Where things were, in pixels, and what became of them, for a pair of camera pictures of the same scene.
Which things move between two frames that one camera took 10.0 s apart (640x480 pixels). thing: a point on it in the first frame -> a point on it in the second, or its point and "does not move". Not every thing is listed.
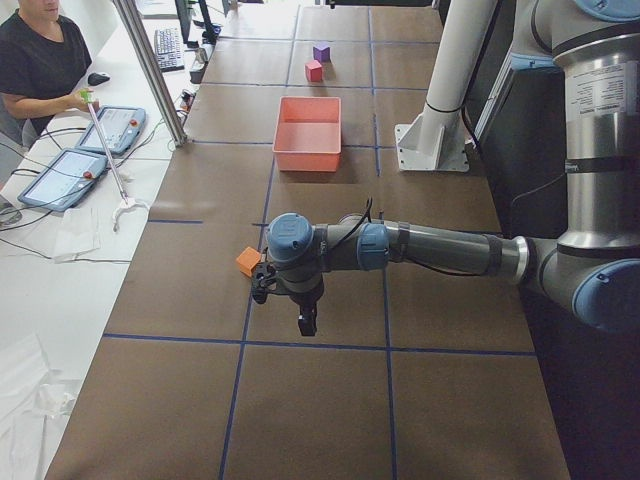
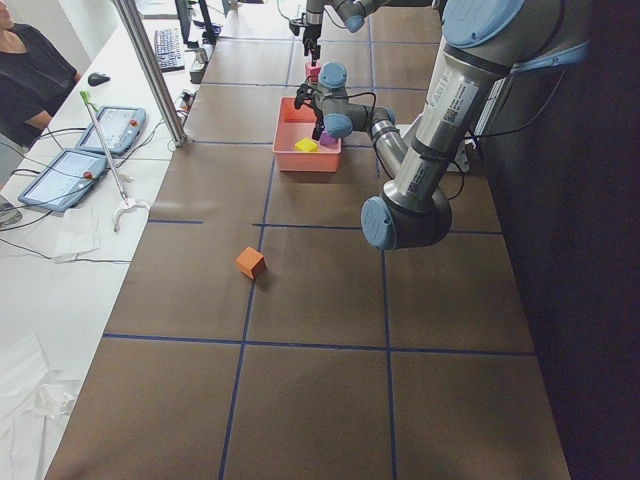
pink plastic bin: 307,133 does not move
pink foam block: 313,71 does not move
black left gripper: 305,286 -> 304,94
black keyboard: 168,49 does not move
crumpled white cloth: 32,394 does not move
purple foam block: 321,52 -> 326,139
